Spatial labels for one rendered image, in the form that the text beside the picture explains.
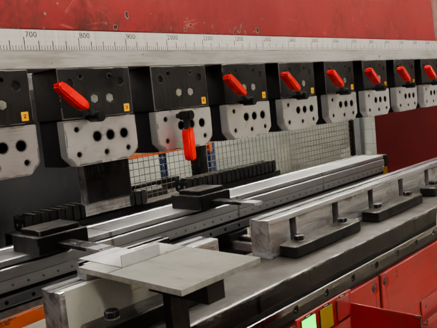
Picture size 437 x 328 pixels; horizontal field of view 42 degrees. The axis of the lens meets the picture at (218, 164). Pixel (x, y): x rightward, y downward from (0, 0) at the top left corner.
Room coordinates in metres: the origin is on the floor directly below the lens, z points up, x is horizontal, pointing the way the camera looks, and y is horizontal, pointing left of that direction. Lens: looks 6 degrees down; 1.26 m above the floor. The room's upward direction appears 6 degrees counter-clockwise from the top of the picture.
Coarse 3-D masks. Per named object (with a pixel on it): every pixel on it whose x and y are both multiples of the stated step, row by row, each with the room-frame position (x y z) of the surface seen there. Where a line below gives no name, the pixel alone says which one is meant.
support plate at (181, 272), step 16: (160, 256) 0.99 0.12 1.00; (176, 256) 0.98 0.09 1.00; (192, 256) 0.97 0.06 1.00; (208, 256) 0.96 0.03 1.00; (224, 256) 0.95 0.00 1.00; (240, 256) 0.94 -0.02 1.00; (80, 272) 0.97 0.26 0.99; (96, 272) 0.93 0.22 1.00; (112, 272) 0.92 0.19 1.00; (128, 272) 0.91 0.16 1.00; (144, 272) 0.90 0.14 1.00; (160, 272) 0.89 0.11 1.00; (176, 272) 0.88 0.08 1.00; (192, 272) 0.87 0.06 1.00; (208, 272) 0.86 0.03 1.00; (224, 272) 0.86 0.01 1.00; (160, 288) 0.82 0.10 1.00; (176, 288) 0.80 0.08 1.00; (192, 288) 0.81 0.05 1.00
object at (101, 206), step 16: (128, 160) 1.08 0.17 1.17; (80, 176) 1.02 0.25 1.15; (96, 176) 1.02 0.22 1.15; (112, 176) 1.05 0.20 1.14; (128, 176) 1.08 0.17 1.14; (80, 192) 1.02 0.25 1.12; (96, 192) 1.02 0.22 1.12; (112, 192) 1.05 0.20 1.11; (128, 192) 1.07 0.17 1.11; (96, 208) 1.03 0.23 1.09; (112, 208) 1.05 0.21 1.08
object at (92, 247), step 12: (24, 228) 1.20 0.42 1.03; (36, 228) 1.18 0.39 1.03; (48, 228) 1.17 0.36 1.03; (60, 228) 1.18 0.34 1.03; (72, 228) 1.20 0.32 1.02; (84, 228) 1.21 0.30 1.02; (12, 240) 1.21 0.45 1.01; (24, 240) 1.17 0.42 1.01; (36, 240) 1.13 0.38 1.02; (48, 240) 1.15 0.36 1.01; (60, 240) 1.17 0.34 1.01; (72, 240) 1.17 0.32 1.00; (84, 240) 1.21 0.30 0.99; (24, 252) 1.17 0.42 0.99; (36, 252) 1.14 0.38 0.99; (48, 252) 1.15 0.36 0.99; (96, 252) 1.07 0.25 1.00
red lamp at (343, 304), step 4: (344, 296) 1.16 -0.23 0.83; (348, 296) 1.17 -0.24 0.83; (340, 300) 1.14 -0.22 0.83; (344, 300) 1.16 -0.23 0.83; (348, 300) 1.17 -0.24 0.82; (340, 304) 1.14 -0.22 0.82; (344, 304) 1.15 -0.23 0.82; (348, 304) 1.17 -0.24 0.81; (340, 308) 1.14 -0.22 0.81; (344, 308) 1.15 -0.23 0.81; (348, 308) 1.16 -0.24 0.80; (340, 312) 1.14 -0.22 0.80; (344, 312) 1.15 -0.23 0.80; (348, 312) 1.16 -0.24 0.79; (340, 316) 1.14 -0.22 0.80; (344, 316) 1.15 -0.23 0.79; (340, 320) 1.14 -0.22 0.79
